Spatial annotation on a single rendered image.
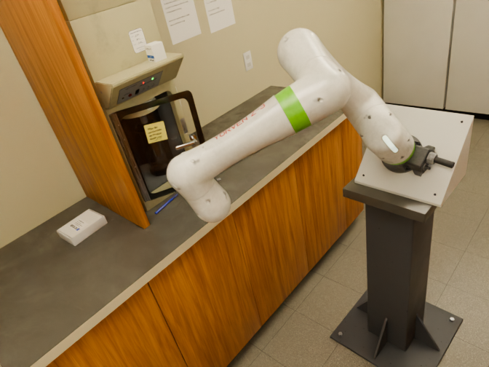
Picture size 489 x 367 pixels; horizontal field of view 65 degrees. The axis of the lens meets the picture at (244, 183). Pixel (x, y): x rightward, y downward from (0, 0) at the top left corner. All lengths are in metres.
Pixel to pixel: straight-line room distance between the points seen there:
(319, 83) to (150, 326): 1.07
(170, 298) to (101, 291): 0.29
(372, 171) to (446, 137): 0.28
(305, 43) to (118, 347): 1.17
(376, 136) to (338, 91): 0.38
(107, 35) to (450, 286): 2.12
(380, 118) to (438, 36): 2.73
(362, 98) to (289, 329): 1.38
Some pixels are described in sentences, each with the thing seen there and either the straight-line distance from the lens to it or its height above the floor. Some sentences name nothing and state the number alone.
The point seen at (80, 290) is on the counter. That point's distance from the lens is 1.47.
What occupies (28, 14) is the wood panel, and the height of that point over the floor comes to 1.75.
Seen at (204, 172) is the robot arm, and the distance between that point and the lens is 1.01.
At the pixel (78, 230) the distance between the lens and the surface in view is 1.69.
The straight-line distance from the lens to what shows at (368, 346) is 2.18.
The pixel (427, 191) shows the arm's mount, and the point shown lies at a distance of 1.48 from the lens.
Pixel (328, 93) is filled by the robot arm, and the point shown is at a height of 1.48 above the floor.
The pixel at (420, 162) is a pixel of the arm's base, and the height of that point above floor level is 1.07.
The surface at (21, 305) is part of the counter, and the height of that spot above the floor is 0.94.
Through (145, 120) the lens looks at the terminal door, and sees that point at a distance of 1.50.
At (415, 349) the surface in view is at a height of 0.01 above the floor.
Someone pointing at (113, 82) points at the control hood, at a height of 1.51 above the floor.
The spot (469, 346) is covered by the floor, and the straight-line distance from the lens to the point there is 2.27.
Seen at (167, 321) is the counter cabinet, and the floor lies 0.65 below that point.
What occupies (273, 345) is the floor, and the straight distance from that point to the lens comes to 2.22.
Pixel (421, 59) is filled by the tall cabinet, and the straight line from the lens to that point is 4.13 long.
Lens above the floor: 1.83
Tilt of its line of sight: 32 degrees down
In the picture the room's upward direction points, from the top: 13 degrees counter-clockwise
